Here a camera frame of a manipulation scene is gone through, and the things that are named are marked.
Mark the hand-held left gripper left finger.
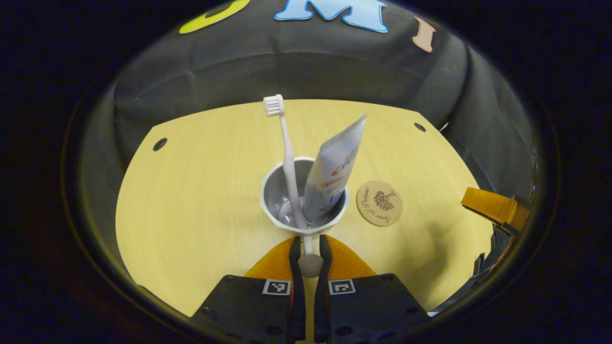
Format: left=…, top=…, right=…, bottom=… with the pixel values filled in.
left=191, top=236, right=307, bottom=344

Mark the round cork coaster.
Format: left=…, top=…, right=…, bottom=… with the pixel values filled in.
left=356, top=180, right=404, bottom=227

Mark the white toothpaste tube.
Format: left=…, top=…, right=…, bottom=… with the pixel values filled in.
left=302, top=113, right=368, bottom=226

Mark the pale pink toothbrush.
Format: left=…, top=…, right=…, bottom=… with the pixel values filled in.
left=263, top=94, right=309, bottom=231

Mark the white cup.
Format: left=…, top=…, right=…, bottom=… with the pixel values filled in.
left=260, top=156, right=350, bottom=279

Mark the black backdrop cloth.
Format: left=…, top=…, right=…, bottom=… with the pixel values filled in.
left=79, top=0, right=537, bottom=287

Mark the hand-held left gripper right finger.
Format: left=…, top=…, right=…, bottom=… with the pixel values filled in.
left=314, top=234, right=431, bottom=344

